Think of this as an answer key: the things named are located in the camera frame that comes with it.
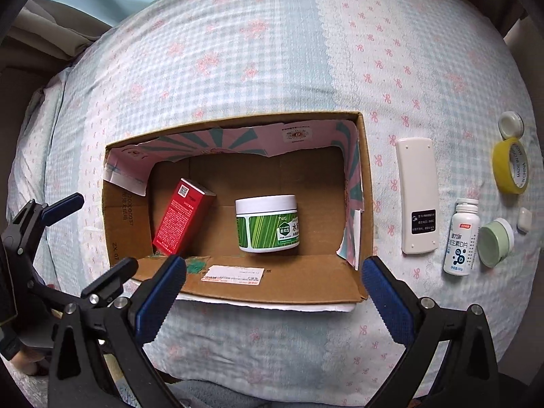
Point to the white remote control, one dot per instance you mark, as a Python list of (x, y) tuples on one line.
[(419, 195)]

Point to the yellow tape roll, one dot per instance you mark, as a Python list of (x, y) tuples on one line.
[(510, 166)]

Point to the small white black jar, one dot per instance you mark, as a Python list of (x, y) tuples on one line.
[(511, 125)]

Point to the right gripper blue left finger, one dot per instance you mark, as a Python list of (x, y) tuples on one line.
[(89, 330)]

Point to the cardboard box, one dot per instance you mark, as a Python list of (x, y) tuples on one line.
[(320, 158)]

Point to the red carton box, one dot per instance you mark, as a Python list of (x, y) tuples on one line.
[(183, 217)]

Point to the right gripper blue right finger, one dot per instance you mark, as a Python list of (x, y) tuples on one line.
[(468, 376)]

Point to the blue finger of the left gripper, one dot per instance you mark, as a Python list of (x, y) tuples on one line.
[(110, 284), (63, 208)]

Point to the pale green cream jar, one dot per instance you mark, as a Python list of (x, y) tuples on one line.
[(495, 242)]

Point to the green striped white jar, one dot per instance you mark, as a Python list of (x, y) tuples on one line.
[(267, 223)]

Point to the checkered floral bed sheet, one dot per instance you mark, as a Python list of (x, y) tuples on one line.
[(433, 68)]

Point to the person left hand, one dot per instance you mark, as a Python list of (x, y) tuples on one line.
[(30, 362)]

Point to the white earbuds case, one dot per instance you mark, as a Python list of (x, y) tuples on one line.
[(524, 220)]

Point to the white vitamin bottle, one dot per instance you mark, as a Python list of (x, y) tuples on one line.
[(462, 239)]

